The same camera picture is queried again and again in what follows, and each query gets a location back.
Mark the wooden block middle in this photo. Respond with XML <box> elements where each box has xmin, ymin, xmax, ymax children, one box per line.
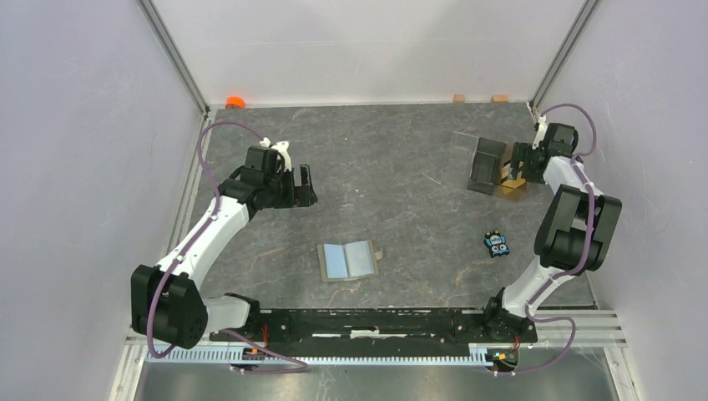
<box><xmin>491</xmin><ymin>94</ymin><xmax>509</xmax><ymax>103</ymax></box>

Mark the white slotted cable duct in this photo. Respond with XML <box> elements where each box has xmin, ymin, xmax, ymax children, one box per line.
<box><xmin>146</xmin><ymin>343</ymin><xmax>493</xmax><ymax>368</ymax></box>

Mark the olive card holder wallet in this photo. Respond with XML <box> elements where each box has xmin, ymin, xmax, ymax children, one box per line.
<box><xmin>317</xmin><ymin>241</ymin><xmax>383</xmax><ymax>283</ymax></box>

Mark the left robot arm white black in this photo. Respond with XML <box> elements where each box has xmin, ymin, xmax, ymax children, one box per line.
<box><xmin>130</xmin><ymin>141</ymin><xmax>317</xmax><ymax>349</ymax></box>

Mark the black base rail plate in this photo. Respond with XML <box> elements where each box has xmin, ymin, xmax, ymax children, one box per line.
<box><xmin>237</xmin><ymin>307</ymin><xmax>538</xmax><ymax>358</ymax></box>

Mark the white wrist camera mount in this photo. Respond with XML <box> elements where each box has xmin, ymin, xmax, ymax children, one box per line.
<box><xmin>532</xmin><ymin>115</ymin><xmax>549</xmax><ymax>150</ymax></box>
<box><xmin>259</xmin><ymin>137</ymin><xmax>292</xmax><ymax>171</ymax></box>

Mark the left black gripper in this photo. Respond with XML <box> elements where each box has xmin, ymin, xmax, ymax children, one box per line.
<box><xmin>264</xmin><ymin>164</ymin><xmax>317</xmax><ymax>209</ymax></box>

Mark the black blue owl sticker toy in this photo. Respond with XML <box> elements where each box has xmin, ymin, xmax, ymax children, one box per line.
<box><xmin>483</xmin><ymin>231</ymin><xmax>510</xmax><ymax>258</ymax></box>

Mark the clear three-compartment plastic box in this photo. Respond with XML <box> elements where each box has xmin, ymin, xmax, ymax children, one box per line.
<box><xmin>442</xmin><ymin>132</ymin><xmax>528</xmax><ymax>202</ymax></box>

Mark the silver credit card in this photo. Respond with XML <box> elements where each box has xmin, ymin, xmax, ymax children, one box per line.
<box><xmin>499</xmin><ymin>162</ymin><xmax>527</xmax><ymax>195</ymax></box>

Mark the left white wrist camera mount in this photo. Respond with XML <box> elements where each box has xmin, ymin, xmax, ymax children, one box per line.
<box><xmin>259</xmin><ymin>137</ymin><xmax>292</xmax><ymax>171</ymax></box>

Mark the orange round cap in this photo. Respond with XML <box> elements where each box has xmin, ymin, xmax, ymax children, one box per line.
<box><xmin>225</xmin><ymin>96</ymin><xmax>245</xmax><ymax>109</ymax></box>

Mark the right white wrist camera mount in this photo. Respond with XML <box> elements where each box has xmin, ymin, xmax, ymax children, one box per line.
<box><xmin>532</xmin><ymin>115</ymin><xmax>549</xmax><ymax>150</ymax></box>

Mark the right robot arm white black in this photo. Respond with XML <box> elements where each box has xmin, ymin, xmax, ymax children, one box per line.
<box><xmin>482</xmin><ymin>122</ymin><xmax>622</xmax><ymax>341</ymax></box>

